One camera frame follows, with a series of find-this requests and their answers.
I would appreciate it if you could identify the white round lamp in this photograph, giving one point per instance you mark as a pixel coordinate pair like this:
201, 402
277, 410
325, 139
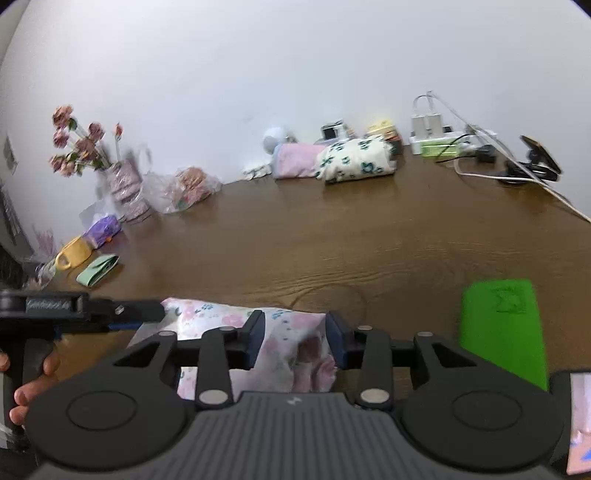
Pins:
273, 137

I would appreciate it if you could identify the green folded pouch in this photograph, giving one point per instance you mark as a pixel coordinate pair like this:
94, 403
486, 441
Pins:
97, 270

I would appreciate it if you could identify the yellow mug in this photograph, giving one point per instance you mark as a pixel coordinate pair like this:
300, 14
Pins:
73, 254

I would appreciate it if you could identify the clear plastic bag with items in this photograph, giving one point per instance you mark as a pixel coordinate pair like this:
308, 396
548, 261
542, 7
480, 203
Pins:
169, 194

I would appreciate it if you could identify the white power strip with chargers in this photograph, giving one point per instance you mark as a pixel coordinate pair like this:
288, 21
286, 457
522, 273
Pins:
439, 132

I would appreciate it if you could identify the white cloth with green flowers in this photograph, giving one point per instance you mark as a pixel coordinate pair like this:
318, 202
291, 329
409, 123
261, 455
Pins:
355, 159

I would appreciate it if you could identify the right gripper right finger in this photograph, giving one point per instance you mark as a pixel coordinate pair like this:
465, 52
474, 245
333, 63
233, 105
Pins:
347, 344

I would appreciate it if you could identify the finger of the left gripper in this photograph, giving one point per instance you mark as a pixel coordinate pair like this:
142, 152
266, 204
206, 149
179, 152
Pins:
124, 326

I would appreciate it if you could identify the pink flower bouquet vase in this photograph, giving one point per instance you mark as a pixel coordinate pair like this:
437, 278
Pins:
81, 148

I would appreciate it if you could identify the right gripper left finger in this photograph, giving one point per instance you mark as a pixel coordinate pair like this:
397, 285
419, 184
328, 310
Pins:
242, 344

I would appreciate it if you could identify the phone mounted on gripper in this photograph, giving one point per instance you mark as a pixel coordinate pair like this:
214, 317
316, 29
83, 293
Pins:
571, 390

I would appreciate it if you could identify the purple tissue pack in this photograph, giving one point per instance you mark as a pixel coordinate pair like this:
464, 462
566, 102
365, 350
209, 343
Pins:
102, 231

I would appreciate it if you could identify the pink folded cloth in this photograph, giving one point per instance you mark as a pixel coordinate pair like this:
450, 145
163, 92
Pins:
295, 160

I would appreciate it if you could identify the clear glass cup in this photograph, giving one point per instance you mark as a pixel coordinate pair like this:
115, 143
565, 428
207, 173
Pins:
45, 273

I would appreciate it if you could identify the person's left hand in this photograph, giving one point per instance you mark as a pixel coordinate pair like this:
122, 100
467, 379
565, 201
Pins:
27, 392

